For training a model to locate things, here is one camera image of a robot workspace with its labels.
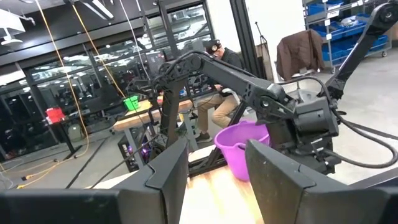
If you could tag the person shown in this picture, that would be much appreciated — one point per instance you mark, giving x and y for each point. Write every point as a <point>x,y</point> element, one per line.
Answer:
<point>222,102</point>

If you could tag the brown jacket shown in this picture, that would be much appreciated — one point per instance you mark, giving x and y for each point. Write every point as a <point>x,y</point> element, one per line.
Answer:
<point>298,53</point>

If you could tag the blue storage shelving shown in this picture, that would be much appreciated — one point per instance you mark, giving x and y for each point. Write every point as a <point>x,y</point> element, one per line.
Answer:
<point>342,28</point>

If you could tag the red box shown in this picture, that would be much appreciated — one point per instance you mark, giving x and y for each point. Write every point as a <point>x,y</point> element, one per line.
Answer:
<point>55,114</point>

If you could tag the purple plastic bucket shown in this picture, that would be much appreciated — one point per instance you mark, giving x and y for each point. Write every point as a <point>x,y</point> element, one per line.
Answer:
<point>233,143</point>

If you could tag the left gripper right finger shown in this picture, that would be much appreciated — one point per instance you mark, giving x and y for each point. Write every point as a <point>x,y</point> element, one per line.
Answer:
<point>311,202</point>

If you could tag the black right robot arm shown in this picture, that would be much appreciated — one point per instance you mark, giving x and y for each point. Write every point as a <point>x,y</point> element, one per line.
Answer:
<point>217,74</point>

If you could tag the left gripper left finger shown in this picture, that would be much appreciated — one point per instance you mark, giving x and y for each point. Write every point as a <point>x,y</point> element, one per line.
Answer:
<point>93,205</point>

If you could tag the wooden workbench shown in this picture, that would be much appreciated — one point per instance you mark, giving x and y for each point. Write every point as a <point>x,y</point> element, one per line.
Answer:
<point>133,123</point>

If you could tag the white ceiling lamp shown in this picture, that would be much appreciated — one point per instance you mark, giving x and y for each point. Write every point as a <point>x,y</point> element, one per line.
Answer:
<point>12,28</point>

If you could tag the grey office chair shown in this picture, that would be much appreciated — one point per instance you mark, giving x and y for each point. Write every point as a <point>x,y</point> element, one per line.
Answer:
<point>303,95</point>

